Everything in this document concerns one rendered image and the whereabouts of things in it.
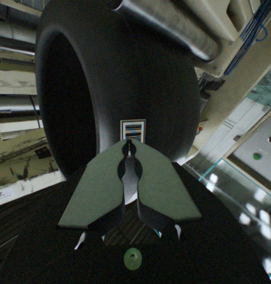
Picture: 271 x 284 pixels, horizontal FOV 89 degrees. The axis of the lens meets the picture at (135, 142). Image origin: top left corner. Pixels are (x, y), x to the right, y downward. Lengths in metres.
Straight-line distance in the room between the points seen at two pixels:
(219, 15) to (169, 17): 0.11
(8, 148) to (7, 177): 0.14
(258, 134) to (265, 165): 0.15
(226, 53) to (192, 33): 0.17
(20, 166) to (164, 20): 0.87
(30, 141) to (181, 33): 0.82
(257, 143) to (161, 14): 0.73
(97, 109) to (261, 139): 0.77
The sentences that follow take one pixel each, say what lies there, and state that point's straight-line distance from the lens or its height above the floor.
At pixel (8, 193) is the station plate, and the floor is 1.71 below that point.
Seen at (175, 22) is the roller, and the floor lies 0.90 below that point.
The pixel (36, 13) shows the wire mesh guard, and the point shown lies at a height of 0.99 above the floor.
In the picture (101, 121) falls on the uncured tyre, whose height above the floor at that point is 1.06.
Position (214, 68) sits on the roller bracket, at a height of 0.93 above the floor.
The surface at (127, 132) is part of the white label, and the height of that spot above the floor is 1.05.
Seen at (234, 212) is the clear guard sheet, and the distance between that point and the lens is 1.02.
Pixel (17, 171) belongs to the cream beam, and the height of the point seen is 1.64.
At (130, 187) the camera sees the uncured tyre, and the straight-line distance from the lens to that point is 0.29.
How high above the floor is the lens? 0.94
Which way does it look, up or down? 35 degrees up
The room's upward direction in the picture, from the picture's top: 156 degrees counter-clockwise
